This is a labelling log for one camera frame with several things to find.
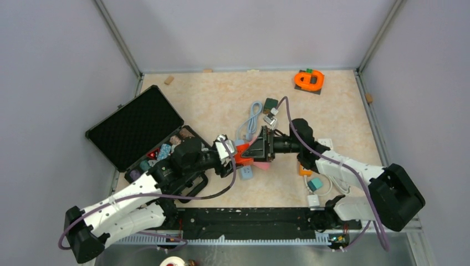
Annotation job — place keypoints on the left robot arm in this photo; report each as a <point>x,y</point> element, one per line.
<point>147,201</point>

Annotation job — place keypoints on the wooden block at right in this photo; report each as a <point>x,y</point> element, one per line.
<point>369,98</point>

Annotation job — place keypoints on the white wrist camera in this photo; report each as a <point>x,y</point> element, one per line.
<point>270,118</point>

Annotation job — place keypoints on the white plug adapter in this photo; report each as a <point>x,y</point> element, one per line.
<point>313,201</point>

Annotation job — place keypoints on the dark square base plate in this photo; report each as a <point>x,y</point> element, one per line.
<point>312,90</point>

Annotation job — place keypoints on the pink triangular power strip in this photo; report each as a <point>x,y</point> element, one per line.
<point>262,165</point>

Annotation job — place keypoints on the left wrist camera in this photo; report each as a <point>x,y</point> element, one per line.
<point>225,147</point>

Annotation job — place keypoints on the poker chip stack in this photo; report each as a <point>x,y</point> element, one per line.
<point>164,152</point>

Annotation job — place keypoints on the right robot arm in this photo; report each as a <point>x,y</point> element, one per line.
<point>390,196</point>

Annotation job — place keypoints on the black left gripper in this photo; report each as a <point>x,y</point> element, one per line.
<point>219,169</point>

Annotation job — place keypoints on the light blue power strip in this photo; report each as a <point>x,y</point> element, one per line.
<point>246,172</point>

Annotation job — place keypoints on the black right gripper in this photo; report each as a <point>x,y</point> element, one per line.
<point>259,150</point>

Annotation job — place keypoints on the orange power strip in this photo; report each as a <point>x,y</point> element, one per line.
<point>304,172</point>

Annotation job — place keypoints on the black poker chip case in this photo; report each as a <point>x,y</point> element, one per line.
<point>131,137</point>

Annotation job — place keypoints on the dark green cube adapter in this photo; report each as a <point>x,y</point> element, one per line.
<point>269,104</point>

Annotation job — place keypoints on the small wooden block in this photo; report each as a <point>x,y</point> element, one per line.
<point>169,80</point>

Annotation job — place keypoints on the teal cube adapter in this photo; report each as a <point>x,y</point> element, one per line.
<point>314,184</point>

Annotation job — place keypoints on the red cube socket adapter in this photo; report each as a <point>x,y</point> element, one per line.
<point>239,159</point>

